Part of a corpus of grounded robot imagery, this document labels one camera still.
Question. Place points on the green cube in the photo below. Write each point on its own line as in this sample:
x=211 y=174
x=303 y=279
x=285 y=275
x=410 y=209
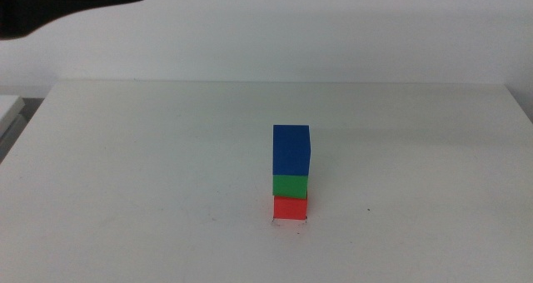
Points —
x=290 y=186

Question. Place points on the blue cube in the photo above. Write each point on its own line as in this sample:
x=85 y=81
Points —
x=291 y=150

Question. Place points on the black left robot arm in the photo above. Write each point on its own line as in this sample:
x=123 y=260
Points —
x=62 y=4

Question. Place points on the red cube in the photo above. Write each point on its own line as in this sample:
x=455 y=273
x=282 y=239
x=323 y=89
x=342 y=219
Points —
x=290 y=208

